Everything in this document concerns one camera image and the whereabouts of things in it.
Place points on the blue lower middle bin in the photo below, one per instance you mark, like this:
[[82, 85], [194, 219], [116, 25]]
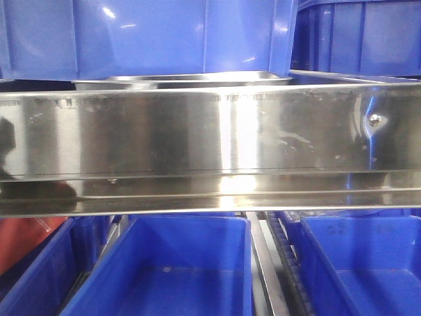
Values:
[[172, 265]]

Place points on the silver metal tray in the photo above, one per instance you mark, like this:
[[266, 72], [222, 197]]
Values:
[[175, 81]]

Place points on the large blue upper bin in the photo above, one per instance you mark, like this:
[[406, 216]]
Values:
[[89, 40]]

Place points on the red paper package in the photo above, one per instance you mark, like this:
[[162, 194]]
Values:
[[19, 236]]

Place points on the blue lower right bin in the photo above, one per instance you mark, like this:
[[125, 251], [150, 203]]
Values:
[[368, 265]]

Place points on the white roller track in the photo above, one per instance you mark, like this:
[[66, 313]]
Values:
[[290, 265]]

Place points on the blue upper right crate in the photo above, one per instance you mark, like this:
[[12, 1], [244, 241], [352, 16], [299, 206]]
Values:
[[373, 38]]

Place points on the blue lower left bin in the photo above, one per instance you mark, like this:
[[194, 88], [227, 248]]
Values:
[[41, 282]]

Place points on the stainless steel shelf rail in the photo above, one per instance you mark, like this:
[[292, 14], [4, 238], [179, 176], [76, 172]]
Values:
[[256, 148]]

